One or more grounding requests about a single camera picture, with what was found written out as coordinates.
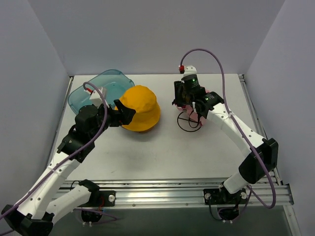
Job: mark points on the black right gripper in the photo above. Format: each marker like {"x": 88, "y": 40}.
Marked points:
{"x": 177, "y": 92}

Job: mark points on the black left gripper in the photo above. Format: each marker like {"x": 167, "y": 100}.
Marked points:
{"x": 114, "y": 115}

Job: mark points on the light pink baseball cap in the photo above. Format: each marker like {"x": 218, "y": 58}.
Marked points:
{"x": 187, "y": 108}

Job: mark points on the yellow bucket hat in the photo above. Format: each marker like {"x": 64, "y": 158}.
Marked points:
{"x": 144, "y": 102}

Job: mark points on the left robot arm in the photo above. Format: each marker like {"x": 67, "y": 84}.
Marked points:
{"x": 37, "y": 212}

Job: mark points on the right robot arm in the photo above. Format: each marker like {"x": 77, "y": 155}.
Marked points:
{"x": 260, "y": 154}

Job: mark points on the wooden mushroom hat stand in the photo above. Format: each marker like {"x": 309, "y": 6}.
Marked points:
{"x": 142, "y": 132}

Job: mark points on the teal plastic basin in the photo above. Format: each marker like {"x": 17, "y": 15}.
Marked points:
{"x": 115, "y": 82}

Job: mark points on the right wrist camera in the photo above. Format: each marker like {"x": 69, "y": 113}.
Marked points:
{"x": 187, "y": 70}

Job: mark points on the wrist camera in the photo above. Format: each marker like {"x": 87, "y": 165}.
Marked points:
{"x": 187, "y": 70}
{"x": 94, "y": 96}

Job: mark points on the black wire hat stand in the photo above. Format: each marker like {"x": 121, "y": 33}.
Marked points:
{"x": 187, "y": 124}

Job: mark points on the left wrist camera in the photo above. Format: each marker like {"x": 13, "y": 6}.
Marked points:
{"x": 94, "y": 96}

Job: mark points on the aluminium frame rail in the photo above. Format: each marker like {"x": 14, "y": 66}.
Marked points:
{"x": 175, "y": 193}

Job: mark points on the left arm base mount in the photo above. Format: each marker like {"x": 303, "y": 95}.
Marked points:
{"x": 101, "y": 199}

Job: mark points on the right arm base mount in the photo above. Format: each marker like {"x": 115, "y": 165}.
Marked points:
{"x": 216, "y": 196}

